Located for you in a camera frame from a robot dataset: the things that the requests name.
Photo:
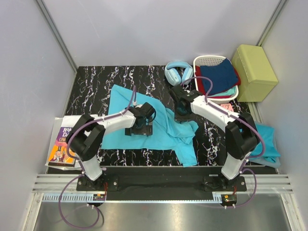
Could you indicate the white plastic laundry basket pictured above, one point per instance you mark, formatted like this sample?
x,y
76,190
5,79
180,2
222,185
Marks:
x,y
212,60

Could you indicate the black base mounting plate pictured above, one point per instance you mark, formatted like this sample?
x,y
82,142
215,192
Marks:
x,y
162,184

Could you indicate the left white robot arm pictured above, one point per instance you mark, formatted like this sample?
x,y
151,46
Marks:
x,y
87,134

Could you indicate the navy blue folded t-shirt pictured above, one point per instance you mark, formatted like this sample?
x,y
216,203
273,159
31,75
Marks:
x,y
223,76

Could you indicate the white paper sheets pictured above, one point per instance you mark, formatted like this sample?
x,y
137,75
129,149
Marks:
x,y
66,121

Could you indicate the pink cube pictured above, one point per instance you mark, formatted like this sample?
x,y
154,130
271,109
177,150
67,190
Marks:
x,y
227,106

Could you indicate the aluminium rail frame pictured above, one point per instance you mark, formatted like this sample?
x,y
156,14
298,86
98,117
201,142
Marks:
x,y
63,187

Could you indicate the pile of teal t-shirts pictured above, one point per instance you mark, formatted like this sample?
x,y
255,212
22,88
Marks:
x,y
271,156

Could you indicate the yellow-green storage box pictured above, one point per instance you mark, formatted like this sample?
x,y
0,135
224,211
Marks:
x,y
256,74

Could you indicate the light blue headphones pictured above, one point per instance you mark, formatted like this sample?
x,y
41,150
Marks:
x,y
172,75

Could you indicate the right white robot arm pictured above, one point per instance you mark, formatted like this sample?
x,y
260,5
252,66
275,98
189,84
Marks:
x,y
241,135

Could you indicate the teal folded t-shirt in basket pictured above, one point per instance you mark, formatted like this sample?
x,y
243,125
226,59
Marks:
x,y
225,94

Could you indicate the red folded t-shirt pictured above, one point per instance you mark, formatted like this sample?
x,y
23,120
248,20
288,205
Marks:
x,y
201,87

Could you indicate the turquoise t-shirt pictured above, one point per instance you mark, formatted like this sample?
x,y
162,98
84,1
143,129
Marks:
x,y
167,135

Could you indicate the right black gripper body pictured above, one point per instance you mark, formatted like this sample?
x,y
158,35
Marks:
x,y
177,109

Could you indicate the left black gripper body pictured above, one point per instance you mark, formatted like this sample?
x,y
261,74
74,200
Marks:
x,y
138,131

